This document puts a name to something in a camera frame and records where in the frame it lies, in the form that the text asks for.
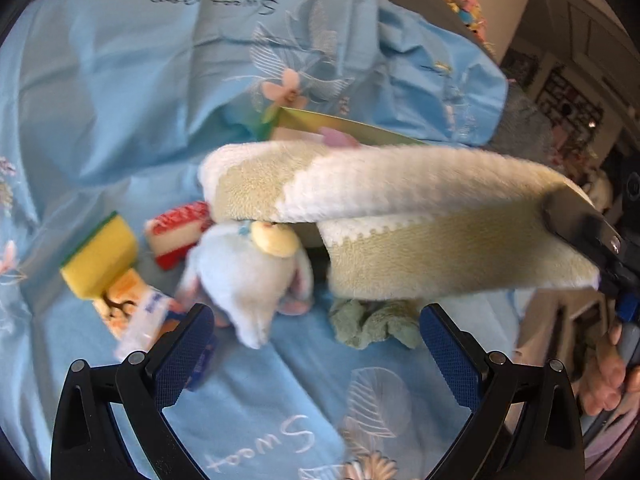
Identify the white and beige towel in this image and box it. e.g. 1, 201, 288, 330
197, 141, 602, 302

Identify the green cloth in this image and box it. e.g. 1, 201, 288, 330
329, 297, 424, 352

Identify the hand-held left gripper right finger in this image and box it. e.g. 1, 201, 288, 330
419, 303, 587, 480

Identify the yellow sponge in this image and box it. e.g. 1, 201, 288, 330
60, 211, 140, 301

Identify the white clothing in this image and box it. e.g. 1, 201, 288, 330
581, 167, 617, 212

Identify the red and white sponge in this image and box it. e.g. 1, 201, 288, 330
145, 201, 217, 271

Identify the dark wall shelf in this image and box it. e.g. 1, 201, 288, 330
536, 64, 607, 132

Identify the green box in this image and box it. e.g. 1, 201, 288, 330
260, 106, 432, 149

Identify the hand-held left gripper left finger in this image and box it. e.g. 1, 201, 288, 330
50, 303, 217, 480

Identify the grey striped pillow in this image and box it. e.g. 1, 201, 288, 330
494, 85, 557, 162

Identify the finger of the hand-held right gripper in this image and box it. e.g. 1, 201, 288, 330
597, 259, 640, 323
541, 182, 624, 267

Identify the light blue plush toy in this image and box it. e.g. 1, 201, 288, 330
175, 220, 316, 351

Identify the orange snack packet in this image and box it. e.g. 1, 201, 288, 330
92, 267, 202, 362

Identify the person's right hand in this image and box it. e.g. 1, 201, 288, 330
575, 321, 632, 417

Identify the light blue printed sheet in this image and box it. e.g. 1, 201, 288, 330
0, 0, 528, 480

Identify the pile of colourful plush toys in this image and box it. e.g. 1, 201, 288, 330
412, 0, 490, 45

